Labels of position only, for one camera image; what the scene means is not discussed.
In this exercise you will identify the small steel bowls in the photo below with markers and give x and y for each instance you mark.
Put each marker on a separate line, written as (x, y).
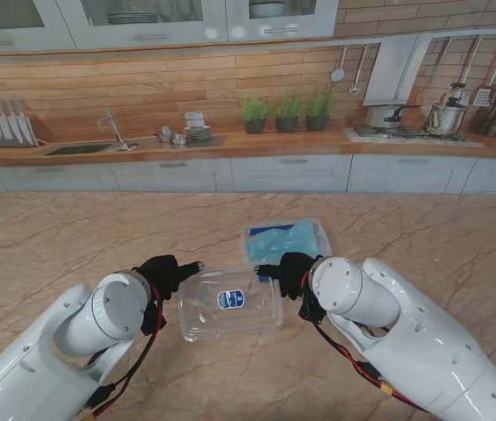
(178, 139)

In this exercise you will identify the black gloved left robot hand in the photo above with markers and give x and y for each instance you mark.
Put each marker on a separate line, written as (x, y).
(164, 274)

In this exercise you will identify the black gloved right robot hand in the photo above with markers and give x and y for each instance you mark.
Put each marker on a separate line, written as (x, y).
(293, 272)

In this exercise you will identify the stack of white plates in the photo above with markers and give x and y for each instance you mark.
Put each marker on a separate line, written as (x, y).
(133, 18)

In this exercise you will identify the clear bubble film sheet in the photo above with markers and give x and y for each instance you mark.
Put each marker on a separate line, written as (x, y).
(274, 243)

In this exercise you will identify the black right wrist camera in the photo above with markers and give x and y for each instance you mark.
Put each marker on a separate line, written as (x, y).
(311, 311)

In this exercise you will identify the grey upper kitchen cabinets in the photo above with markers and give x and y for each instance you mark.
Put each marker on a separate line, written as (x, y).
(151, 33)

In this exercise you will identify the clear container lid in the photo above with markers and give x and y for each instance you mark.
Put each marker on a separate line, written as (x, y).
(230, 307)

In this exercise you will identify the wooden kitchen countertop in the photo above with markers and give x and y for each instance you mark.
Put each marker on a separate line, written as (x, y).
(274, 147)

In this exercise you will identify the grey lower kitchen cabinets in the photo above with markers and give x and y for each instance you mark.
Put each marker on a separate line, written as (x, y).
(291, 173)

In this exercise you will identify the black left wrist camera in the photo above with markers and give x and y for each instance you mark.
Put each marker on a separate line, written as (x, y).
(152, 319)

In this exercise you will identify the grey kitchen cabinets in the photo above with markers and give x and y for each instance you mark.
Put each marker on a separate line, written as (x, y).
(151, 33)
(291, 173)

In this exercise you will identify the hanging steel grater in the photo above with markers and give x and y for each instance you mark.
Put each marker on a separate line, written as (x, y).
(483, 97)

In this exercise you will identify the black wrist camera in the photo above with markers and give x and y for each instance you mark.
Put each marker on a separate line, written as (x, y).
(152, 319)
(311, 311)

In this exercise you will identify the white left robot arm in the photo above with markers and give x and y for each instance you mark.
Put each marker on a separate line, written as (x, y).
(45, 359)

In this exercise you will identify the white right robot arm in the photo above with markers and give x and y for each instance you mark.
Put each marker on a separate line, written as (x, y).
(405, 333)

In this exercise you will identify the hanging steel utensil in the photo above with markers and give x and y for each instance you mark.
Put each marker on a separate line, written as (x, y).
(353, 89)

